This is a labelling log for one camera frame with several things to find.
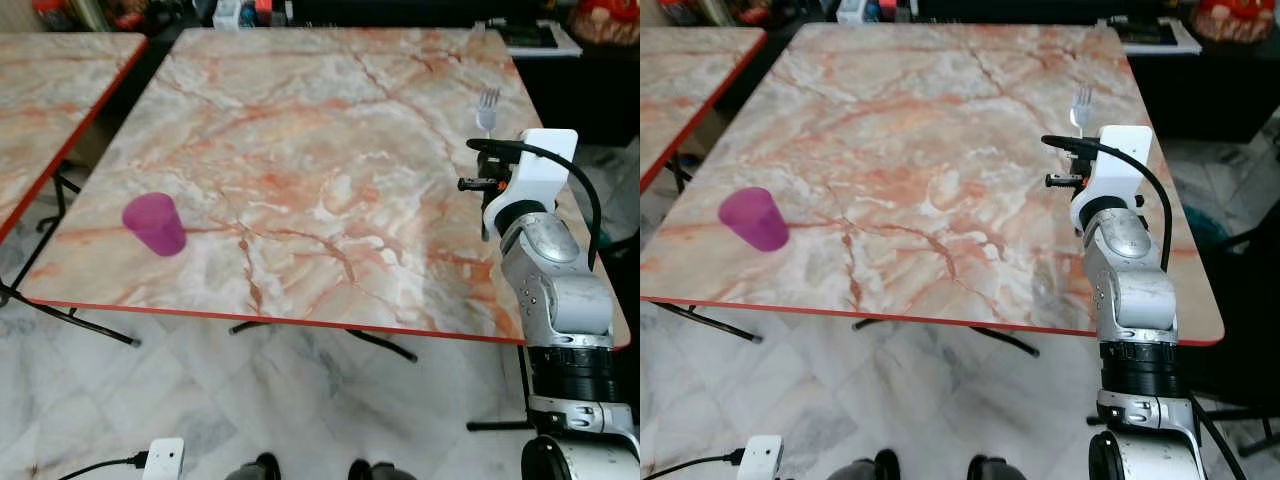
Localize black left robot foot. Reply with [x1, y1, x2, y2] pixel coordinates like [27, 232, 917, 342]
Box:
[225, 453, 282, 480]
[828, 450, 899, 480]

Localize red orange bag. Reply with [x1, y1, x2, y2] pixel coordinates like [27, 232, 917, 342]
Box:
[1190, 0, 1277, 44]
[570, 0, 641, 46]

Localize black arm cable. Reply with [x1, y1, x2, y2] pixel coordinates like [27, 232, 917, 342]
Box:
[655, 450, 746, 480]
[55, 452, 151, 480]
[467, 138, 603, 273]
[1041, 134, 1174, 273]

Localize white flat tray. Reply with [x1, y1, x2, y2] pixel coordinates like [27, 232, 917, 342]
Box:
[1095, 17, 1201, 55]
[475, 18, 583, 58]

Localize purple plastic cup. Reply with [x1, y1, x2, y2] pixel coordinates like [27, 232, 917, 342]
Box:
[122, 192, 188, 258]
[718, 186, 790, 253]

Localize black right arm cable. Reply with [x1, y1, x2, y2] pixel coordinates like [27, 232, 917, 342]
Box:
[467, 138, 603, 273]
[1041, 134, 1174, 273]

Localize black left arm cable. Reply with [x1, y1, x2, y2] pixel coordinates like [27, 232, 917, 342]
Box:
[655, 450, 746, 480]
[55, 452, 151, 480]

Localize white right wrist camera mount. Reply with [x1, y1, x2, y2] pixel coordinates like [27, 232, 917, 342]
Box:
[1070, 125, 1153, 233]
[483, 129, 579, 239]

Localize black metal side table leg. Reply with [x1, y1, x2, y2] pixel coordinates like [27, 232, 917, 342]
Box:
[35, 160, 86, 236]
[662, 150, 697, 197]

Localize black chair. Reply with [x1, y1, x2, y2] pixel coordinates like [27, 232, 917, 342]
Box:
[1192, 205, 1280, 459]

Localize silver metal fork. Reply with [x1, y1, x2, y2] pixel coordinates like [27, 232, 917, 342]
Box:
[476, 88, 501, 139]
[1070, 85, 1094, 137]

